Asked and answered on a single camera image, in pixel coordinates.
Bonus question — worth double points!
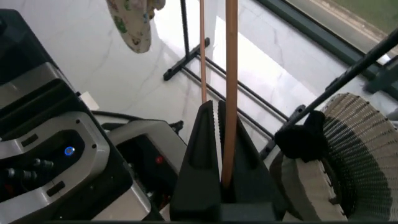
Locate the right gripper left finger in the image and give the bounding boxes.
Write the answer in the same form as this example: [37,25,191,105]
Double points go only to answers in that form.
[169,100,223,220]

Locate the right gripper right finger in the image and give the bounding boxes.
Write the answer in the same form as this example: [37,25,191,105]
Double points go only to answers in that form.
[217,100,287,218]

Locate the pink clothes hanger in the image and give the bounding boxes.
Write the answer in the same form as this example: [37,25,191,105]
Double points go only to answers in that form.
[199,0,239,189]

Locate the cream printed shorts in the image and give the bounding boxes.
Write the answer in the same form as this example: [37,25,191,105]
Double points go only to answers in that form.
[104,0,167,54]

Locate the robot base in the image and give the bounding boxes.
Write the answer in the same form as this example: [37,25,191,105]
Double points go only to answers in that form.
[0,8,187,223]

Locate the white laundry basket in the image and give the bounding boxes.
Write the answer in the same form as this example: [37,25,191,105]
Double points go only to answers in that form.
[269,92,398,222]

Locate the black clothes rack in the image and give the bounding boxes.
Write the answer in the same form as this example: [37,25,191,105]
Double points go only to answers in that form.
[162,0,398,161]

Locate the black garment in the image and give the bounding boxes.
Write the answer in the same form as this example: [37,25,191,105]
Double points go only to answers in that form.
[274,110,328,164]

